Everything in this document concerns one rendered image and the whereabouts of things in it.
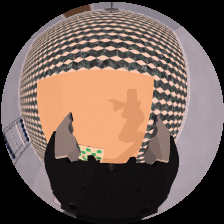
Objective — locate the green and cream chessboard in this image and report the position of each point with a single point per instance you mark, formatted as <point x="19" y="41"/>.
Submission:
<point x="87" y="150"/>

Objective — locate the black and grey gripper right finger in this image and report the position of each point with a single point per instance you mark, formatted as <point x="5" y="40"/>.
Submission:
<point x="162" y="153"/>

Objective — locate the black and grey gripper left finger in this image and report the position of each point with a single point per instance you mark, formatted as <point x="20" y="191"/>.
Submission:
<point x="61" y="149"/>

